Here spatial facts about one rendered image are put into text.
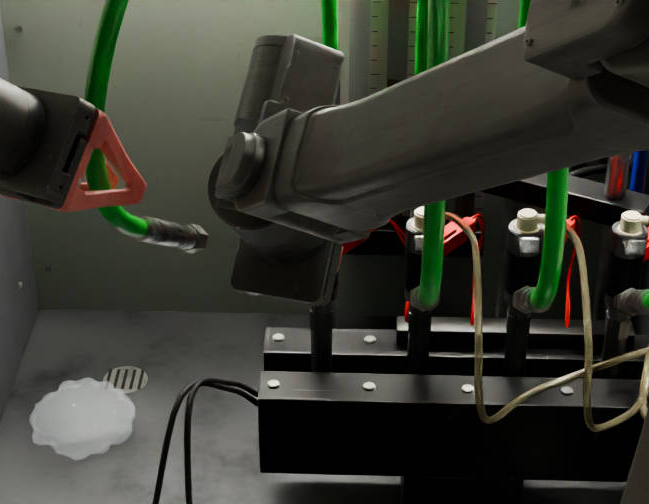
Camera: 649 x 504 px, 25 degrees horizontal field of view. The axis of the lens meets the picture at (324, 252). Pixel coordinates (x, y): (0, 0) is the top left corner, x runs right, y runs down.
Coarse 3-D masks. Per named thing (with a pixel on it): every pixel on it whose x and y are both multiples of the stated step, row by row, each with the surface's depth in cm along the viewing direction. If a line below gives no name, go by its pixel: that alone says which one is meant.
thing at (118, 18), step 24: (120, 0) 92; (336, 0) 124; (120, 24) 92; (336, 24) 126; (96, 48) 92; (336, 48) 127; (96, 72) 92; (96, 96) 92; (96, 168) 94; (120, 216) 98
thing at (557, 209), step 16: (528, 0) 114; (560, 176) 94; (560, 192) 94; (560, 208) 95; (560, 224) 95; (544, 240) 96; (560, 240) 96; (544, 256) 97; (560, 256) 96; (544, 272) 97; (560, 272) 98; (528, 288) 108; (544, 288) 98; (528, 304) 104; (544, 304) 101
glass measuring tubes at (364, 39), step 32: (352, 0) 130; (384, 0) 132; (416, 0) 132; (480, 0) 130; (352, 32) 132; (384, 32) 134; (480, 32) 131; (352, 64) 134; (384, 64) 136; (352, 96) 135; (480, 192) 143; (448, 256) 144; (480, 256) 144
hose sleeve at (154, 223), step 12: (144, 216) 103; (156, 228) 103; (168, 228) 105; (180, 228) 107; (192, 228) 109; (144, 240) 102; (156, 240) 104; (168, 240) 105; (180, 240) 107; (192, 240) 109
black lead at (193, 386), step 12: (192, 384) 112; (204, 384) 113; (216, 384) 115; (228, 384) 117; (240, 384) 119; (180, 396) 111; (192, 396) 111; (252, 396) 119; (168, 432) 110; (168, 444) 110; (156, 492) 110
